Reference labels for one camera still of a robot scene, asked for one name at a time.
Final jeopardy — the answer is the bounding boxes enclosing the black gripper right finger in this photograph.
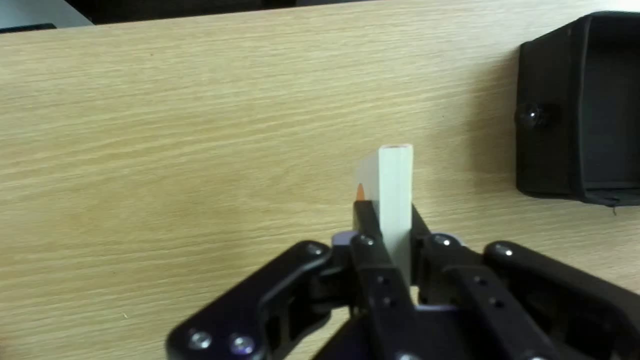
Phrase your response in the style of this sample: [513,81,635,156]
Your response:
[411,204,640,360]

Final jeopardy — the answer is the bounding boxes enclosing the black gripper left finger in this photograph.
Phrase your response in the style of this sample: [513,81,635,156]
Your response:
[165,198,428,360]

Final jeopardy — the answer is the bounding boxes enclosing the orange white snack packet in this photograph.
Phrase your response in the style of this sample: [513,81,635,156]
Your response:
[353,143,416,282]

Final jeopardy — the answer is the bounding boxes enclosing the black fabric box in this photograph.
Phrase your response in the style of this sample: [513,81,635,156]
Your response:
[514,11,640,208]

